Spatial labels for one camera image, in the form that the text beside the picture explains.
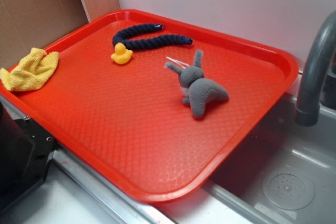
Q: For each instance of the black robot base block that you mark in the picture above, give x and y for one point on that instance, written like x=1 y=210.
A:
x=26 y=152

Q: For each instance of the yellow microfibre cloth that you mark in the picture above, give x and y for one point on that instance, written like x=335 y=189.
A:
x=32 y=72

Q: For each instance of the red plastic tray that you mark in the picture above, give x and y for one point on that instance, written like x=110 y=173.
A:
x=128 y=122

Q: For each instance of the grey plush bunny toy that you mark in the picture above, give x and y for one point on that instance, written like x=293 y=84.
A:
x=198 y=90

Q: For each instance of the yellow rubber duck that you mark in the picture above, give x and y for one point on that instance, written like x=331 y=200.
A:
x=121 y=54

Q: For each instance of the grey plastic sink basin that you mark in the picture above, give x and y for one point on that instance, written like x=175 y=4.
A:
x=280 y=173

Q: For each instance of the grey curved faucet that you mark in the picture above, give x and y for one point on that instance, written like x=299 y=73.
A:
x=317 y=86

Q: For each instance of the brown cardboard panel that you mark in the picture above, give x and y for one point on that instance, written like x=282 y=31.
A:
x=37 y=23

